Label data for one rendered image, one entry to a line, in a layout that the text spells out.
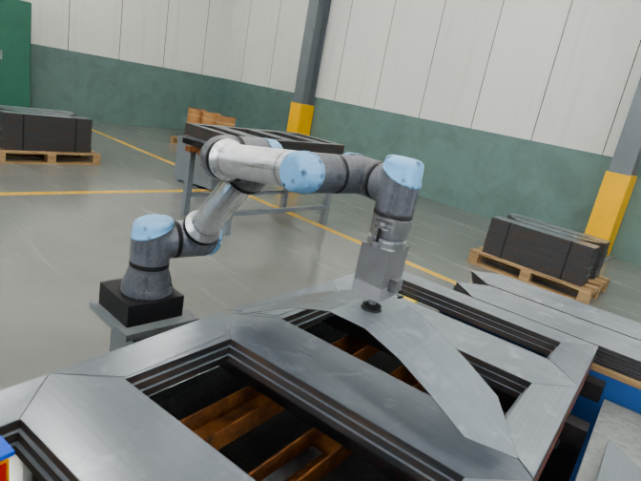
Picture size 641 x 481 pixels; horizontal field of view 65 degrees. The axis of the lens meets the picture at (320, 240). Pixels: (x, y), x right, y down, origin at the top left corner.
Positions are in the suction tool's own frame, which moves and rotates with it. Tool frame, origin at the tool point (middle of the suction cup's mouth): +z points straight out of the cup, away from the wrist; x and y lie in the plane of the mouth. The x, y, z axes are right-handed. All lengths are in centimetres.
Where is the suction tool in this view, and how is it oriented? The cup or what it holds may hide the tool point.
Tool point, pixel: (369, 313)
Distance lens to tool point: 103.1
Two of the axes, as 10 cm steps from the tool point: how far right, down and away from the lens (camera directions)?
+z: -1.8, 9.4, 2.8
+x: -8.1, -3.1, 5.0
